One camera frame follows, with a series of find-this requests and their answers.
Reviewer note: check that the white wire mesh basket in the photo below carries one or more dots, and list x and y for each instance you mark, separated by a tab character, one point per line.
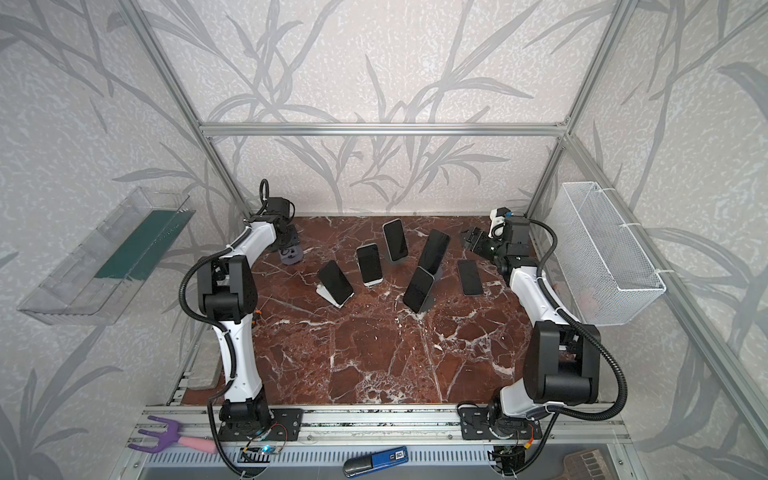
610	277

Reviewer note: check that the pink-edged black phone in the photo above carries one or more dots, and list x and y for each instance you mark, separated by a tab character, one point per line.
471	283

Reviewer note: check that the clear plastic wall bin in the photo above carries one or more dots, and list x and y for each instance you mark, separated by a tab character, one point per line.
95	283

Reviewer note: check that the white-edged phone on stand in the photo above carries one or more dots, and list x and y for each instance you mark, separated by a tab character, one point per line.
369	262

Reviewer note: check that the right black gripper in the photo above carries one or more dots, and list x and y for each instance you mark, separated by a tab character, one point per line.
478	246

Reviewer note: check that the tall black phone on stand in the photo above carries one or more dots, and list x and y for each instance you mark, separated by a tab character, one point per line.
434	251

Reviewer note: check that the brown grid tray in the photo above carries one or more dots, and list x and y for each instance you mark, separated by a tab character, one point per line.
586	465

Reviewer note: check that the upright phone on grey stand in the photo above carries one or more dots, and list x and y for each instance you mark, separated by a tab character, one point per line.
395	239

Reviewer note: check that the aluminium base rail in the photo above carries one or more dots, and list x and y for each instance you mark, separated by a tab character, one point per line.
384	425

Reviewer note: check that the white folding phone stand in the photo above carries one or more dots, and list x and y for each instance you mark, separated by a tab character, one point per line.
327	294

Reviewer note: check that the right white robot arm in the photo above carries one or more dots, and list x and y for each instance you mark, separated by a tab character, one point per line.
567	370

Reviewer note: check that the green circuit board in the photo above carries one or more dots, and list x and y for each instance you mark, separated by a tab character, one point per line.
264	450

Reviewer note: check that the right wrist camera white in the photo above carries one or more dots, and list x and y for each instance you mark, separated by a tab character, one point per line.
498	217

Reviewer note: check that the grey small phone stand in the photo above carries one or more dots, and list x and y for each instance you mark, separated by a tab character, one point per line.
291	255

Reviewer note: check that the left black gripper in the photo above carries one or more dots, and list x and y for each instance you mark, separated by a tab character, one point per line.
293	231

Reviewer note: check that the blue and black marker tool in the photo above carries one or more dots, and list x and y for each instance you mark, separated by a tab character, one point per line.
373	462

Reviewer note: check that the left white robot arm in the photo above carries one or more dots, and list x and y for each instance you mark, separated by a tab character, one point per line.
220	290

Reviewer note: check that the purple pink hand tool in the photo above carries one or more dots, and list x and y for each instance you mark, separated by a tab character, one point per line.
171	436

